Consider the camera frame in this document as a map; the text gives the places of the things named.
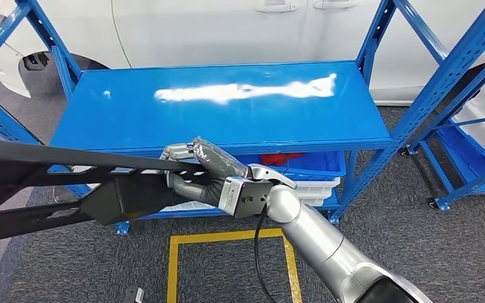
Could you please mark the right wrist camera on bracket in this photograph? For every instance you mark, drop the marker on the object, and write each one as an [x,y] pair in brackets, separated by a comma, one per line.
[230,194]

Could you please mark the long black plastic part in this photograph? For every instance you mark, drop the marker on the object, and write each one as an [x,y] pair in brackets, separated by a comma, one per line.
[121,196]

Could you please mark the white car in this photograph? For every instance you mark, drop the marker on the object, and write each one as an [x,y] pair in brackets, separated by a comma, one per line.
[205,33]

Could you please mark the red item in bin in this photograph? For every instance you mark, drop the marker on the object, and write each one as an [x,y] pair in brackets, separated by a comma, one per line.
[276,159]

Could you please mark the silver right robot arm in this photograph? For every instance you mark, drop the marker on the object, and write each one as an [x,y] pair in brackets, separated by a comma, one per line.
[309,238]

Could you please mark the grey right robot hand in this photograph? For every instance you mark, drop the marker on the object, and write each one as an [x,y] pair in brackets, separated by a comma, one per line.
[217,163]

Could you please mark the blue metal shelf rack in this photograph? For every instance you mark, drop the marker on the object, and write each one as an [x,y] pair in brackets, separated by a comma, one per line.
[225,121]
[468,169]

